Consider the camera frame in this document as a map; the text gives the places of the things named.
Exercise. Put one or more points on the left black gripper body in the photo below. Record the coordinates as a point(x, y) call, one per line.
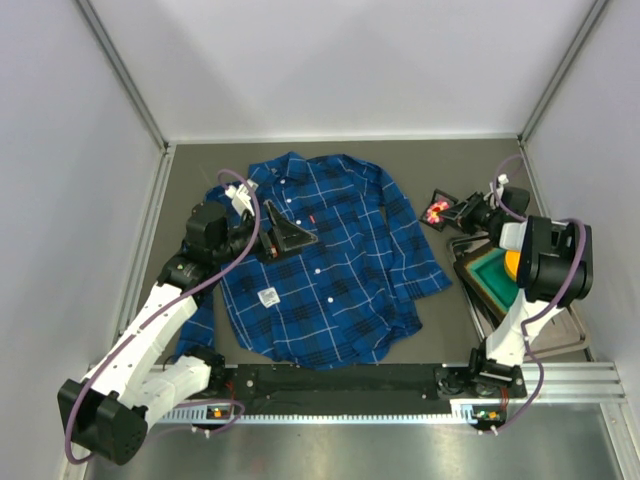
point(272, 239)

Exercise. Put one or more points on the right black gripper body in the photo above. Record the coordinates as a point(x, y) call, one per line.
point(465, 212)

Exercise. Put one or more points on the pink pompom brooch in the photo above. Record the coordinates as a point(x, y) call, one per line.
point(433, 212)

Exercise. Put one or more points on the blue plaid button shirt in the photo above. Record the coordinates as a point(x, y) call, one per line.
point(348, 298)

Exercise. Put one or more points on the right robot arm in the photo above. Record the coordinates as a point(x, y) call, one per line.
point(532, 267)

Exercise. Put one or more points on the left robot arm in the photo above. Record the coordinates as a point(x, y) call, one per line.
point(111, 410)

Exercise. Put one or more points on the orange plastic bowl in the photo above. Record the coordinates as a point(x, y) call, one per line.
point(511, 263)

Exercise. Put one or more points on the white paper tag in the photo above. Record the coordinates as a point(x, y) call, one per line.
point(269, 297)

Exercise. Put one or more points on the green square tray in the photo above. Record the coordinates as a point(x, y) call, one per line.
point(482, 270)

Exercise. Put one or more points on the metal baking tray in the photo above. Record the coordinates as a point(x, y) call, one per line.
point(563, 334)

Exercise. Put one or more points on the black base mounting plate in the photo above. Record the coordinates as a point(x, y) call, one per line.
point(385, 389)

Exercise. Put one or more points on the small black frame stand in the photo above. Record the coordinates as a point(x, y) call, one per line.
point(438, 195)

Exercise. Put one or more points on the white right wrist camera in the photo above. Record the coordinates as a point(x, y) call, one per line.
point(498, 186)

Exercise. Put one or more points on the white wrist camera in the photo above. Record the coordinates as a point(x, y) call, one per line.
point(498, 186)
point(240, 197)

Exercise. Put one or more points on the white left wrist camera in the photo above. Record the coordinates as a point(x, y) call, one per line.
point(240, 197)

